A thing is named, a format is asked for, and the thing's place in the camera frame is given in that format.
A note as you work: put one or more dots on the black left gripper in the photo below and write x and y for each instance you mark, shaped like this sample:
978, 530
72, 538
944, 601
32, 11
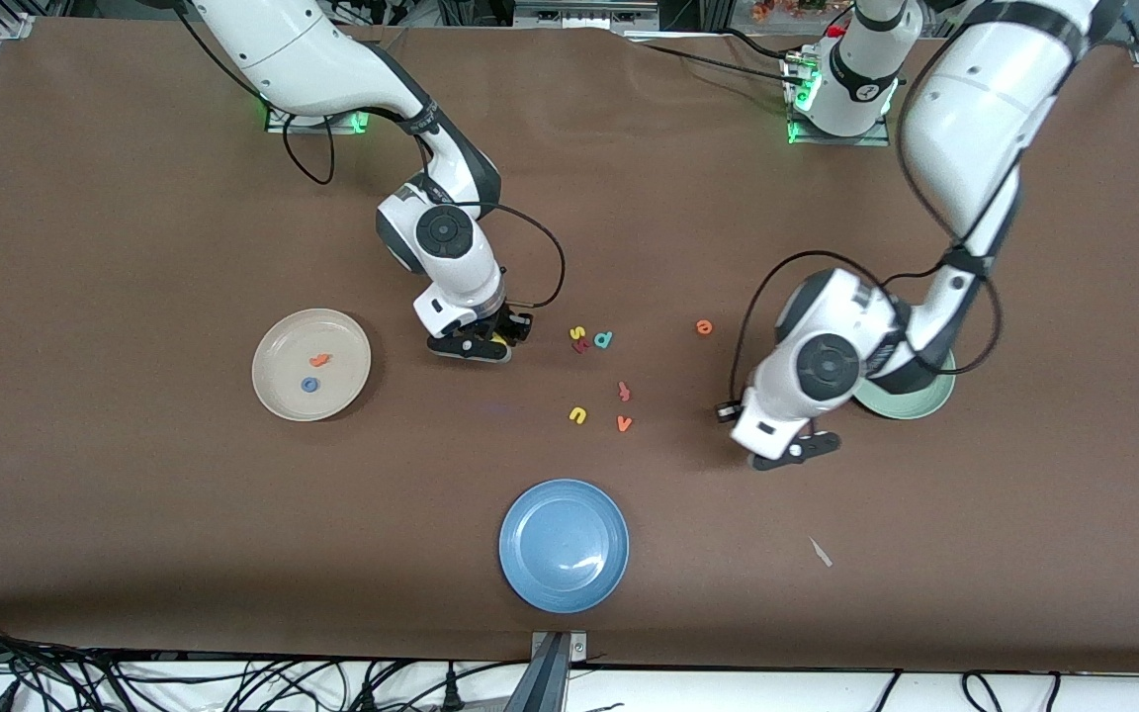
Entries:
727, 418

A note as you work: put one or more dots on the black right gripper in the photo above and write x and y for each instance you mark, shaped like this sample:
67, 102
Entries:
514, 323

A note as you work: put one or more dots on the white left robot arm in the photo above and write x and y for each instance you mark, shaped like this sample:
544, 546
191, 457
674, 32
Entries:
975, 109

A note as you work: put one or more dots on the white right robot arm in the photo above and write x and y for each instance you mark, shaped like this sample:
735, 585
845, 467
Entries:
303, 49

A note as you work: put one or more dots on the teal letter d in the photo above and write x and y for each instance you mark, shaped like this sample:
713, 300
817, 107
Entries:
609, 338

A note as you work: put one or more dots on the yellow letter u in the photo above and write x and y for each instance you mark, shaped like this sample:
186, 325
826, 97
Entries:
580, 419

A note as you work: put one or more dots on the white paper scrap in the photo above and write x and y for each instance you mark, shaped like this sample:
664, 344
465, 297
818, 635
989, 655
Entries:
820, 552

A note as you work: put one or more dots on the green plate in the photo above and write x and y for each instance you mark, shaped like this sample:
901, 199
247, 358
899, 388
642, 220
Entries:
916, 405

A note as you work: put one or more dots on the beige brown plate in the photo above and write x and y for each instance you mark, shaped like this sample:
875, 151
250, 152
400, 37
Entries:
332, 396

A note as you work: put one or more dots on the brown table cover sheet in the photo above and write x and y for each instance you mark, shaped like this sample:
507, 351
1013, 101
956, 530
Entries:
609, 148

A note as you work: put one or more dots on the blue plate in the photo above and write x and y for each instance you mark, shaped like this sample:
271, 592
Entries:
564, 546

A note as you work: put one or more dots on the grey metal box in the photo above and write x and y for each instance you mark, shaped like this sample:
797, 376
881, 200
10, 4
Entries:
579, 15

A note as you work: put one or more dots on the orange leafy object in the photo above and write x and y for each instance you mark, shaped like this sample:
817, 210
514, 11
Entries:
777, 10

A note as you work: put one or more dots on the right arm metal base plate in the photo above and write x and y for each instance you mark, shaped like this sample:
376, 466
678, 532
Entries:
332, 124

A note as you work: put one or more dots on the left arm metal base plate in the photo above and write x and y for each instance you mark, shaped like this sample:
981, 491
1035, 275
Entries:
876, 139

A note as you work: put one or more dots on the grey metal camera bracket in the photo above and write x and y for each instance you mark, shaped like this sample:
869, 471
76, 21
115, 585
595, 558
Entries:
550, 672

